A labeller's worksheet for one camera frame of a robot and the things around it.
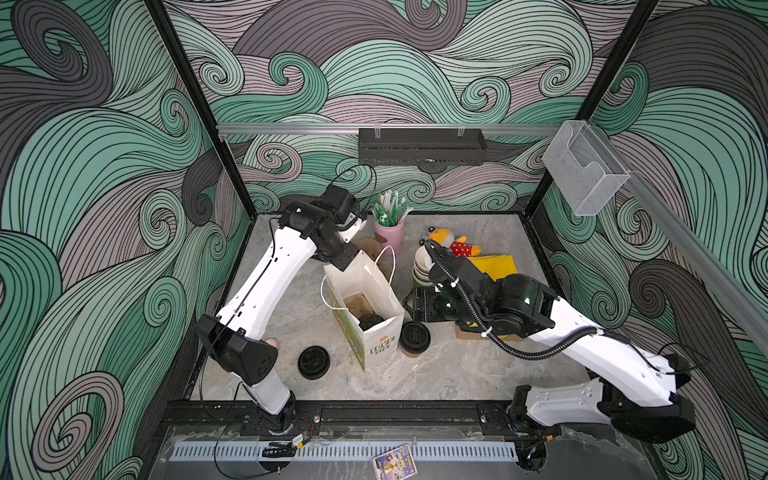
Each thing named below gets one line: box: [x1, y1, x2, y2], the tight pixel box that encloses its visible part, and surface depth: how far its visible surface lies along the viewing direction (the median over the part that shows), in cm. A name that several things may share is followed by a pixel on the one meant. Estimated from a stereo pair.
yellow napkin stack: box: [466, 255, 519, 281], surface depth 97 cm
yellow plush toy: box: [428, 226, 483, 257], surface depth 105 cm
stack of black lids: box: [298, 345, 331, 380], surface depth 83 cm
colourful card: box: [372, 444, 418, 480], surface depth 67 cm
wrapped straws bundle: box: [372, 190, 414, 227], surface depth 100 cm
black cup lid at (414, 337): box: [399, 321, 431, 354], surface depth 79 cm
